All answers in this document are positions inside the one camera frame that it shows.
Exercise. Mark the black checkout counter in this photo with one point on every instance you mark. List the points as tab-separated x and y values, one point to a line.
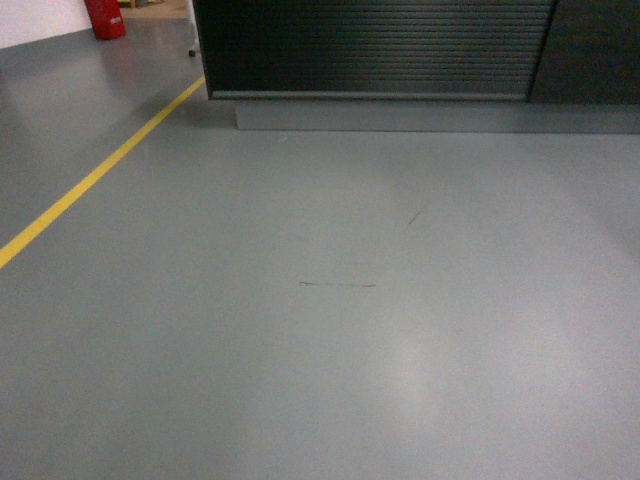
568	67

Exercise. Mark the white chair leg with caster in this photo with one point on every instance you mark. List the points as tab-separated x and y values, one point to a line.
195	47

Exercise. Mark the red fire extinguisher box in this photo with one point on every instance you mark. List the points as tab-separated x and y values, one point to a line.
106	19

